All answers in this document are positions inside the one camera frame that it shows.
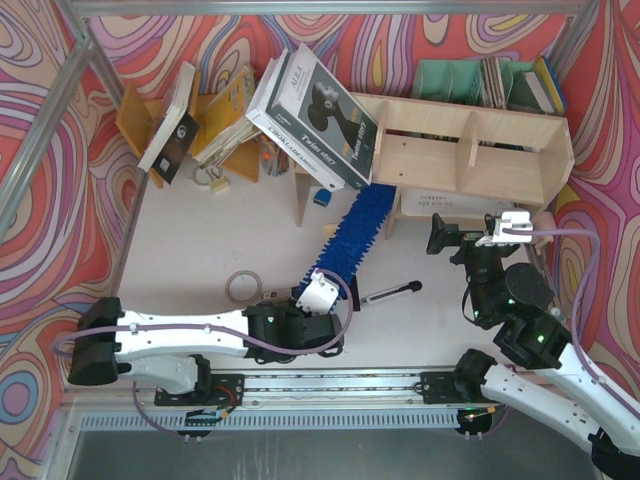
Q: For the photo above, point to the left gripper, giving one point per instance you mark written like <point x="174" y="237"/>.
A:
<point x="353" y="293"/>

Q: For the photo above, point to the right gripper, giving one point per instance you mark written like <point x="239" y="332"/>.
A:
<point x="467" y="248"/>

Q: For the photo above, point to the white and black utility knife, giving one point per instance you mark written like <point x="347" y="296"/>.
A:
<point x="388" y="294"/>

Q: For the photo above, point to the blue microfiber duster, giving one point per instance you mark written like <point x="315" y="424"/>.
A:
<point x="343" y="253"/>

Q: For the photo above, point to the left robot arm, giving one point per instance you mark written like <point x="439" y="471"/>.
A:
<point x="171" y="351"/>

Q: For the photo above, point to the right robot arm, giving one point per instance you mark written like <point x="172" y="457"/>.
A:
<point x="587" y="406"/>

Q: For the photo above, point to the wooden desktop bookshelf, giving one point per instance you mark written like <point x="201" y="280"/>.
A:
<point x="457" y="149"/>

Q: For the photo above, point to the beige and black stapler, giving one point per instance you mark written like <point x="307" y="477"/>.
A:
<point x="280" y="295"/>

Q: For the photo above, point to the white paper notebook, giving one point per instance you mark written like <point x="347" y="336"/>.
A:
<point x="416" y="202"/>

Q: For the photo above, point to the yellow sticky note pad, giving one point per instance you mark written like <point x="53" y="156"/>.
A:
<point x="330" y="230"/>

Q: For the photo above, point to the pink pig toy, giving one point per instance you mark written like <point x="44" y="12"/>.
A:
<point x="543" y="222"/>

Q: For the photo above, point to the blue pencil sharpener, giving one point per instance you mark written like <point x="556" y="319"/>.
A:
<point x="322" y="197"/>

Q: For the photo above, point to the colored pencils cup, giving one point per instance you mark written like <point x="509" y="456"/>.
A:
<point x="273" y="160"/>

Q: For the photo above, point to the teal file organizer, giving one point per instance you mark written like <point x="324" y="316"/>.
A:
<point x="463" y="82"/>

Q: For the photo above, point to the Twins story dark book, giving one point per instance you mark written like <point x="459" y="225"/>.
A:
<point x="316" y="111"/>

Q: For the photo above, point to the yellow books stack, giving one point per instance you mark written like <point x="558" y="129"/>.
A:
<point x="222" y="120"/>

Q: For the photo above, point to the white Chokladfabriken book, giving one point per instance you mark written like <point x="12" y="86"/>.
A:
<point x="257" y="113"/>

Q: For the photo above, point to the blue and yellow book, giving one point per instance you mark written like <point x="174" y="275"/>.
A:
<point x="546" y="84"/>

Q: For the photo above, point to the white book black cover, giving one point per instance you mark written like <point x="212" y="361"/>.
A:
<point x="173" y="128"/>

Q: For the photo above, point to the yellow wooden book stand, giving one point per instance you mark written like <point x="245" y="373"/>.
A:
<point x="134" y="120"/>

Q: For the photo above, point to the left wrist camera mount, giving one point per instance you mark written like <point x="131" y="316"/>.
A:
<point x="319" y="296"/>

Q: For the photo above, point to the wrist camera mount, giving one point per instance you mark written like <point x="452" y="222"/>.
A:
<point x="319" y="296"/>
<point x="507" y="228"/>

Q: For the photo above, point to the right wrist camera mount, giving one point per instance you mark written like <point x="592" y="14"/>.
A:
<point x="507" y="228"/>

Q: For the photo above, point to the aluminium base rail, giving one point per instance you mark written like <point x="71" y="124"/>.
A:
<point x="281" y="388"/>

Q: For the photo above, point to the brass padlock with ring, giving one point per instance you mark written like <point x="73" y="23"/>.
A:
<point x="210" y="177"/>

